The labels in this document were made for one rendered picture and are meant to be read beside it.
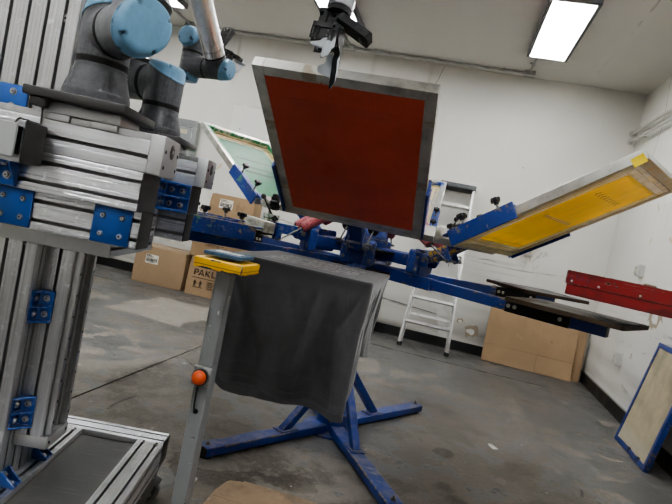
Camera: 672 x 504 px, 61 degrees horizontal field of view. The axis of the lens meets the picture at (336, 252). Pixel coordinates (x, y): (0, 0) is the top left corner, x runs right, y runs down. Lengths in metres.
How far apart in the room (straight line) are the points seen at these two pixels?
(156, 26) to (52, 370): 0.95
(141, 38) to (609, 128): 5.70
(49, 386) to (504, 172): 5.31
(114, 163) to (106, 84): 0.18
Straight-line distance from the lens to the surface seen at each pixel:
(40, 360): 1.77
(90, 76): 1.43
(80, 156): 1.41
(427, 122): 1.82
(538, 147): 6.42
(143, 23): 1.32
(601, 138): 6.54
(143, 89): 1.95
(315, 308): 1.69
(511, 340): 6.26
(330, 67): 1.69
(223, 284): 1.47
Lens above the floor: 1.10
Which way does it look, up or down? 3 degrees down
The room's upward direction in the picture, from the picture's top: 12 degrees clockwise
